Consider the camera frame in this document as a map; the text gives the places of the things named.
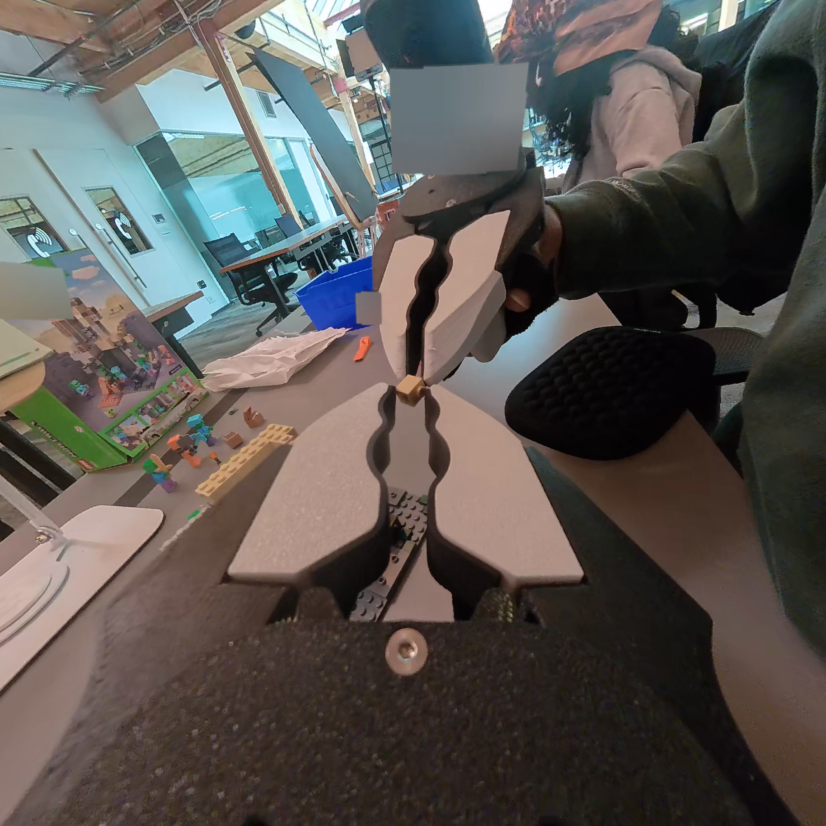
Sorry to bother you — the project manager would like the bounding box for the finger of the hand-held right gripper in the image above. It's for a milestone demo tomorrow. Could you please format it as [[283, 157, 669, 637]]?
[[372, 234, 453, 382], [416, 208, 512, 387]]

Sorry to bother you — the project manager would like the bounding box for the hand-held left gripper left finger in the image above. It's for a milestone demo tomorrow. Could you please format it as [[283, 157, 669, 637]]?
[[227, 382, 395, 617]]

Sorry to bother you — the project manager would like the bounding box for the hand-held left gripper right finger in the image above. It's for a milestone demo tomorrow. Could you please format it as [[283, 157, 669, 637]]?
[[422, 385, 586, 617]]

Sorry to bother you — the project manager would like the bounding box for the toy brick building model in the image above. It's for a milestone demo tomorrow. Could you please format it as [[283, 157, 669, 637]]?
[[161, 423, 431, 624]]

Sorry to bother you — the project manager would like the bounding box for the person's right forearm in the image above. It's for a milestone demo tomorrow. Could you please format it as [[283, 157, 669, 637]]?
[[545, 100, 826, 314]]

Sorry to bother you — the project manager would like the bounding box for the grey desk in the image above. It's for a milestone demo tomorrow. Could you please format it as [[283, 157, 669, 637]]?
[[0, 293, 798, 826]]

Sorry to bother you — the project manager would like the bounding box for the white desk stand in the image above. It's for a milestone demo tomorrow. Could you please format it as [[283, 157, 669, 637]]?
[[0, 478, 166, 693]]

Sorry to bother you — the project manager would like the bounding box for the person's right hand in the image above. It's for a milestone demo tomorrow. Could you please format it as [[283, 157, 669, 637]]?
[[505, 208, 567, 343]]

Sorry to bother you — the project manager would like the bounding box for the blue plastic bin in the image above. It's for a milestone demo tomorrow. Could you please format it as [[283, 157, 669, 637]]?
[[295, 256, 376, 332]]

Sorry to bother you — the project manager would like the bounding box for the wooden background table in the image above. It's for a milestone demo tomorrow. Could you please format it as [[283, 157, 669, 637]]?
[[218, 215, 354, 311]]

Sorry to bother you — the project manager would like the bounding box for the crumpled white paper bag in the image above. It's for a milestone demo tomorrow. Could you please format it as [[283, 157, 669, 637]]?
[[201, 327, 350, 392]]

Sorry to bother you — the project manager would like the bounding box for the green-headed toy minifigure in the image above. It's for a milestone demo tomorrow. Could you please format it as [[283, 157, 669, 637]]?
[[142, 453, 179, 495]]

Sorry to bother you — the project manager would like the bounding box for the black chair armrest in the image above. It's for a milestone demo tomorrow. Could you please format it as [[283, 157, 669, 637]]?
[[505, 325, 718, 461]]

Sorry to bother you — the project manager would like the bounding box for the black office chair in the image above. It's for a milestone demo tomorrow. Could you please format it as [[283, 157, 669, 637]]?
[[204, 232, 299, 321]]

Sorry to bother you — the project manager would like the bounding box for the dark board panel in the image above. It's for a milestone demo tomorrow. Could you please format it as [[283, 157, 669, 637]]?
[[248, 44, 379, 223]]

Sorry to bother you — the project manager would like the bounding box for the studio light panel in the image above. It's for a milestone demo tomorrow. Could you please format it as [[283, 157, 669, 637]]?
[[336, 26, 388, 85]]

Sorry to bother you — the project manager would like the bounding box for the green toy set box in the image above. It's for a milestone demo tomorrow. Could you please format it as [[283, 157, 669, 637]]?
[[0, 248, 211, 474]]

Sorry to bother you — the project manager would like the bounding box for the person's green sweatshirt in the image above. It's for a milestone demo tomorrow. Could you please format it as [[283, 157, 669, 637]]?
[[703, 0, 826, 653]]

